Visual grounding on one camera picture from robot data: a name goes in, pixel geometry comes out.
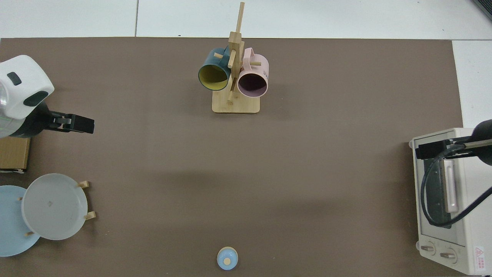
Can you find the grey plate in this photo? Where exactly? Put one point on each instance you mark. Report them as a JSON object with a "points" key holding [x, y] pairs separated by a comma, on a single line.
{"points": [[54, 207]]}

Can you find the brown table cloth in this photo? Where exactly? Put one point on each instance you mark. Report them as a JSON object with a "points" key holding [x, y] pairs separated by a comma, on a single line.
{"points": [[153, 154]]}

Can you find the wooden plate rack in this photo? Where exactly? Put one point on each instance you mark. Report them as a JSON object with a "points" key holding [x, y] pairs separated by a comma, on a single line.
{"points": [[90, 215]]}

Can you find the wooden cup stand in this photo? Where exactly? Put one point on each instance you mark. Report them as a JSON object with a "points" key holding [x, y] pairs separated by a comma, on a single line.
{"points": [[236, 105]]}

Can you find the dark grey object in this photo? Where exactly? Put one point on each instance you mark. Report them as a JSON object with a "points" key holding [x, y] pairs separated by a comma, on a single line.
{"points": [[485, 7]]}

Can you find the pale toaster oven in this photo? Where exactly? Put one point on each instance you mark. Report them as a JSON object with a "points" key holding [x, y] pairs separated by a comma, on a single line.
{"points": [[461, 215]]}

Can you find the small blue round knob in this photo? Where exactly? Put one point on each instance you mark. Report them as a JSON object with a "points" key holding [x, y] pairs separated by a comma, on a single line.
{"points": [[227, 258]]}

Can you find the dark teal cup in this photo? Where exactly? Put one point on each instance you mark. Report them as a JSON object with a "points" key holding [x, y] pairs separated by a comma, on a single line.
{"points": [[209, 61]]}

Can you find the light blue plate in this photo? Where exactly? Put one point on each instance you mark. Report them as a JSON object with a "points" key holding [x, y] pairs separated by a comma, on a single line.
{"points": [[11, 231]]}

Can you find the pink cup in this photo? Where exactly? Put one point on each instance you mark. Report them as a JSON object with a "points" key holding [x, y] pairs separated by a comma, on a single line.
{"points": [[255, 71]]}

